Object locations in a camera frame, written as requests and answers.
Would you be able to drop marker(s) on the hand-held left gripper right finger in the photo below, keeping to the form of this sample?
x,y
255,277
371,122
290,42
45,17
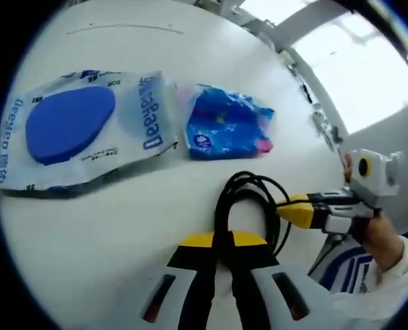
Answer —
x,y
269,302

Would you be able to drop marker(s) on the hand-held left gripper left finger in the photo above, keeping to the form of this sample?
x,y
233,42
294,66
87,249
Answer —
x,y
176,299

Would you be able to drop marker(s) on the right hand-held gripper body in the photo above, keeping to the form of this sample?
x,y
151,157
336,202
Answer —
x,y
379,175

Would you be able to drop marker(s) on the blue tissue pack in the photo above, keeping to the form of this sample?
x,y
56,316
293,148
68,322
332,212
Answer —
x,y
224,127

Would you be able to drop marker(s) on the wet wipes pack blue lid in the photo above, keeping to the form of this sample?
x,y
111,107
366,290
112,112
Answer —
x,y
70,127

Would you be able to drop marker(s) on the white tabletop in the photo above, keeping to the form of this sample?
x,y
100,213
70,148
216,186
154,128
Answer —
x,y
121,240

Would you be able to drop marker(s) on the person's right hand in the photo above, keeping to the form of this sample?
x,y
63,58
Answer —
x,y
382,240

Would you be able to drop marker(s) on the clear plastic ruler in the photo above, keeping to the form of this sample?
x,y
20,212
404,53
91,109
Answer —
x,y
128,27

